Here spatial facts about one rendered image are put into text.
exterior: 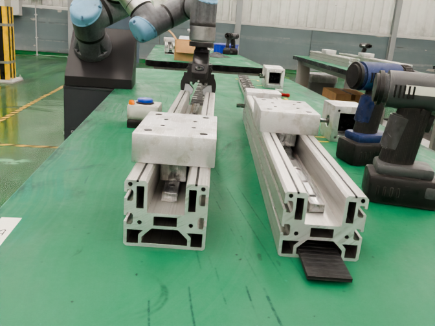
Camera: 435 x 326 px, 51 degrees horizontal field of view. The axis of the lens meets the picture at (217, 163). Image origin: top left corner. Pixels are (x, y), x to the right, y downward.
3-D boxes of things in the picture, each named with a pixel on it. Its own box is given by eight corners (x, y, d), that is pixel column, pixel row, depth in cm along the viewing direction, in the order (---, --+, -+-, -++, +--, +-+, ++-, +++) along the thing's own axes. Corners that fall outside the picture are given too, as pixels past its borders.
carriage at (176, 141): (148, 151, 76) (149, 110, 75) (213, 156, 77) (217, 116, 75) (130, 182, 61) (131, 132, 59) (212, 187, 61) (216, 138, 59)
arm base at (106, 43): (70, 60, 183) (66, 43, 174) (77, 31, 189) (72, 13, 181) (109, 63, 184) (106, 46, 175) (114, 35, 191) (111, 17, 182)
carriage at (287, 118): (251, 128, 101) (254, 97, 99) (301, 131, 101) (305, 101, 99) (257, 145, 85) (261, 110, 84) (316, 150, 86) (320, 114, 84)
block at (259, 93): (234, 118, 142) (237, 86, 139) (274, 120, 142) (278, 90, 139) (235, 123, 133) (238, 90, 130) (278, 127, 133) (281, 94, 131)
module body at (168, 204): (178, 119, 133) (180, 90, 130) (212, 121, 133) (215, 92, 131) (123, 244, 56) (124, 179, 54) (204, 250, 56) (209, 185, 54)
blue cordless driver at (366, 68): (329, 156, 105) (344, 59, 99) (401, 156, 111) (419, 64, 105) (347, 166, 98) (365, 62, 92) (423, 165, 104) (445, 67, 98)
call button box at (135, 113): (132, 121, 125) (132, 98, 123) (167, 124, 125) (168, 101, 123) (126, 127, 117) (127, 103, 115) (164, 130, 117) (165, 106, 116)
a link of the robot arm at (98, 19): (67, 27, 177) (61, 0, 165) (97, 12, 182) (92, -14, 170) (85, 46, 174) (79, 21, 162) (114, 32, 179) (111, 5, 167)
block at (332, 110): (311, 132, 129) (315, 99, 127) (350, 134, 130) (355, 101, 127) (320, 141, 120) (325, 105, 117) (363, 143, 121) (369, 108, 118)
